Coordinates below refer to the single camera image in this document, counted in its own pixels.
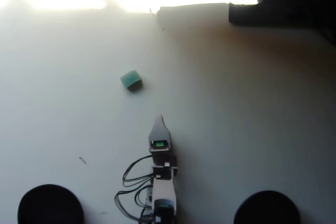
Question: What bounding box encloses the black rectangular box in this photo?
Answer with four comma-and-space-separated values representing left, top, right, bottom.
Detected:
228, 1, 336, 27

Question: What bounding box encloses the black servo cable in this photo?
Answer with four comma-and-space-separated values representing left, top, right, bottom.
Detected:
122, 155, 154, 188
113, 182, 153, 222

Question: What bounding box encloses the white pointed gripper finger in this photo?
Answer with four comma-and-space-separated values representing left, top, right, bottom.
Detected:
148, 114, 172, 137

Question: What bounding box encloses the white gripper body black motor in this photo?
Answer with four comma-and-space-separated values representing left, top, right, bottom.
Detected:
148, 134, 178, 173

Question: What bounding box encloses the black round bowl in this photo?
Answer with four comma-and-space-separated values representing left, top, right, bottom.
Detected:
17, 184, 85, 224
233, 190, 301, 224

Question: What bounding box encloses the blue-green foam cube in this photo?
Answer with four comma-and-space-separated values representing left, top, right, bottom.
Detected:
120, 69, 144, 92

